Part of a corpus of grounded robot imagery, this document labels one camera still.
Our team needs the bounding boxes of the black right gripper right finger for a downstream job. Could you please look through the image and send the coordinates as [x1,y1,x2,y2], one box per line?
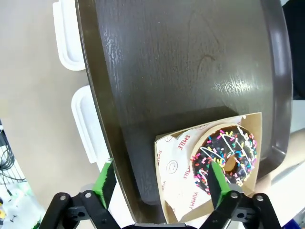
[202,161,282,229]

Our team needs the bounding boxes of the thin black cable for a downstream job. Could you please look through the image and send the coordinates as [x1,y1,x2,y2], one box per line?
[0,124,17,184]

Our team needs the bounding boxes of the donut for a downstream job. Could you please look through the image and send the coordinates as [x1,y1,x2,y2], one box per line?
[154,112,263,225]

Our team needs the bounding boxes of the white printed paper liner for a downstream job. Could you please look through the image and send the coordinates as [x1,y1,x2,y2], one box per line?
[157,115,247,221]

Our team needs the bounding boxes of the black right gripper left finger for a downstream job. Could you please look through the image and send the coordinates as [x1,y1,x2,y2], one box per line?
[44,157,118,229]

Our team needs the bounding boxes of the white display tray base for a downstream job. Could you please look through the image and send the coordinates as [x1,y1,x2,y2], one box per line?
[52,0,87,72]
[71,85,115,165]

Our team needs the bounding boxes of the person in black shirt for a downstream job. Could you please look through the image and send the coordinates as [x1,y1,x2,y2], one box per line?
[282,0,305,101]

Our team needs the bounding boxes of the chocolate donut colourful sprinkles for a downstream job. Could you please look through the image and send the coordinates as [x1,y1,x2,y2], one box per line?
[189,123,259,189]

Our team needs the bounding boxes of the dark brown serving tray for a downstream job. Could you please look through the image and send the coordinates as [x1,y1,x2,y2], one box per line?
[74,0,294,225]

